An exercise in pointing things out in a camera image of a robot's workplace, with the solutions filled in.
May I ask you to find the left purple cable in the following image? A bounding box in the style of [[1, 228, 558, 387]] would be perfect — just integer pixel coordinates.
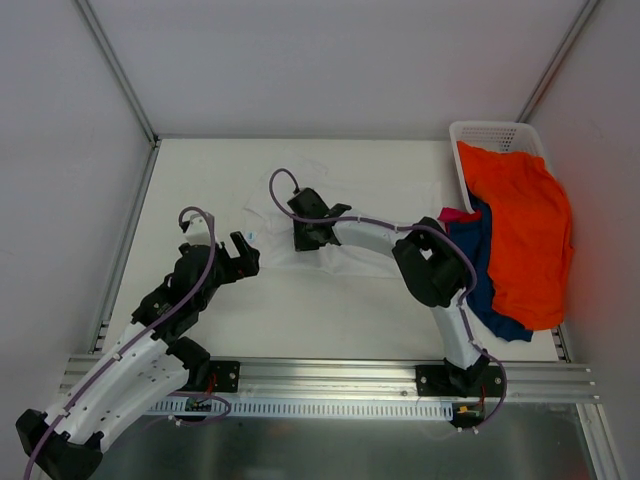
[[22, 206, 217, 480]]

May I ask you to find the right aluminium frame post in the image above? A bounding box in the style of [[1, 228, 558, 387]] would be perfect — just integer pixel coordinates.
[[516, 0, 602, 123]]

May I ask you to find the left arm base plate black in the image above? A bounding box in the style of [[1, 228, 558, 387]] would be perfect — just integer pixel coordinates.
[[197, 360, 241, 393]]

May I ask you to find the magenta t shirt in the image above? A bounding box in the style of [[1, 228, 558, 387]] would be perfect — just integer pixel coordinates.
[[438, 207, 482, 224]]

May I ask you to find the slotted cable duct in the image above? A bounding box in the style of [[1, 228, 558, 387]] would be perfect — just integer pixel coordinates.
[[147, 396, 453, 422]]

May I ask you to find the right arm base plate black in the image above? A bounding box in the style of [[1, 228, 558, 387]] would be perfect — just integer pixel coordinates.
[[415, 363, 507, 398]]

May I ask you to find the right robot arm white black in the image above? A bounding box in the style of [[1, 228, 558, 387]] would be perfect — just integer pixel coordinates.
[[287, 188, 489, 396]]

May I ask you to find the white t shirt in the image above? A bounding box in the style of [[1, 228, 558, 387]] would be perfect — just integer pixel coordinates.
[[243, 152, 443, 278]]

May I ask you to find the purple cable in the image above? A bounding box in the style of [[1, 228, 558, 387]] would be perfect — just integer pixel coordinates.
[[22, 206, 217, 480], [269, 168, 507, 401]]

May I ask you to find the aluminium frame post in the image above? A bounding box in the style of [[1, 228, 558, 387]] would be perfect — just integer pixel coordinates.
[[516, 0, 602, 123], [72, 0, 159, 146]]

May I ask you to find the white plastic laundry basket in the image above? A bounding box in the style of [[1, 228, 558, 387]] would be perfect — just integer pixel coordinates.
[[449, 120, 552, 213]]

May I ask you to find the aluminium mounting rail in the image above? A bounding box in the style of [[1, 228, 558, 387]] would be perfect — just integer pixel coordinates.
[[58, 353, 601, 404]]

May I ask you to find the left aluminium frame post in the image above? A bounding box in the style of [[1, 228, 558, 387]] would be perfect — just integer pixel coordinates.
[[72, 0, 159, 146]]

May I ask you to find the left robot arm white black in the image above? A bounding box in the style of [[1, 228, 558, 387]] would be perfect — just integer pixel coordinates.
[[16, 232, 260, 479]]

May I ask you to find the orange t shirt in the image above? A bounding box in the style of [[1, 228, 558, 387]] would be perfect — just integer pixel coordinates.
[[456, 141, 573, 331]]

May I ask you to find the blue t shirt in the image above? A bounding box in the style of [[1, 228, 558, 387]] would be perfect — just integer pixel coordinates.
[[445, 194, 533, 342]]

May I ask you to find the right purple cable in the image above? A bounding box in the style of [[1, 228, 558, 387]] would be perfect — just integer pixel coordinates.
[[269, 168, 507, 401]]

